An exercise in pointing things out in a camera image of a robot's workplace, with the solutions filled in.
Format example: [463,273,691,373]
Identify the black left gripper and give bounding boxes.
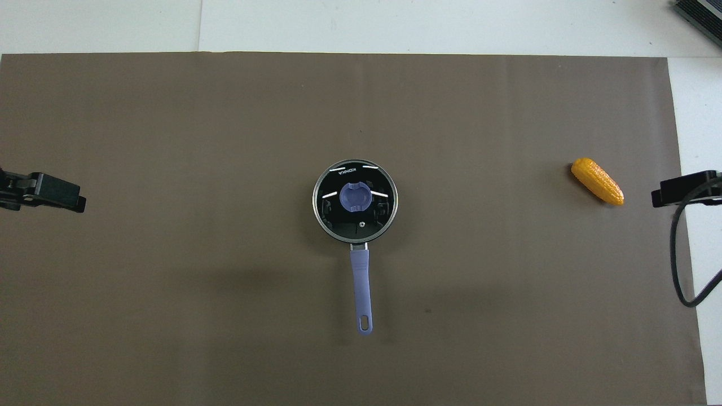
[0,168,87,214]

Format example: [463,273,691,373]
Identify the yellow toy corn cob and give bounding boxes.
[571,157,625,206]

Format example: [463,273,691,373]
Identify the dark ribbed metal box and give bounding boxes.
[673,0,722,49]

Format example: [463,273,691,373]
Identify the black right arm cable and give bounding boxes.
[670,179,722,308]

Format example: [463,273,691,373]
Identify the brown table mat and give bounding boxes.
[0,52,707,406]

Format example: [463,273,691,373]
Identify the glass lid with purple knob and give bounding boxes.
[313,160,398,244]

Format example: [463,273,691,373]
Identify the dark pot with purple handle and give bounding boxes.
[312,159,399,337]

